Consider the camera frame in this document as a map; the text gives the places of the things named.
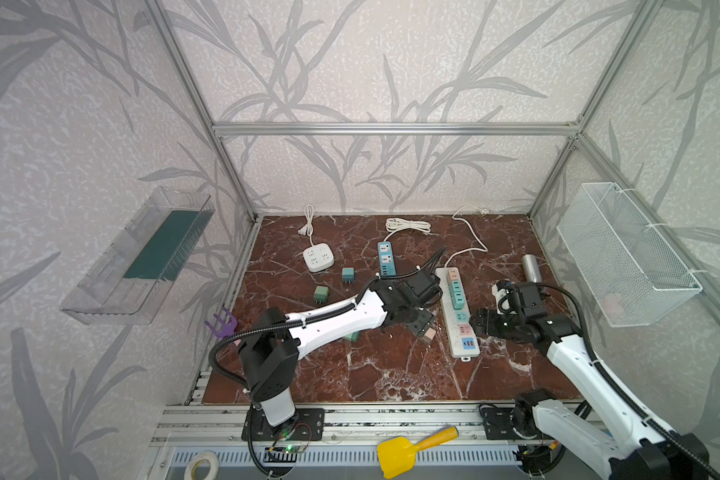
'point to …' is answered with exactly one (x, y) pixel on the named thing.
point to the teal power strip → (386, 259)
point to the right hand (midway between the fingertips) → (482, 312)
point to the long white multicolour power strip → (461, 337)
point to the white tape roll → (210, 457)
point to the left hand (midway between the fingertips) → (422, 309)
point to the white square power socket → (318, 257)
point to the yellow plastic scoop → (397, 454)
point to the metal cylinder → (532, 268)
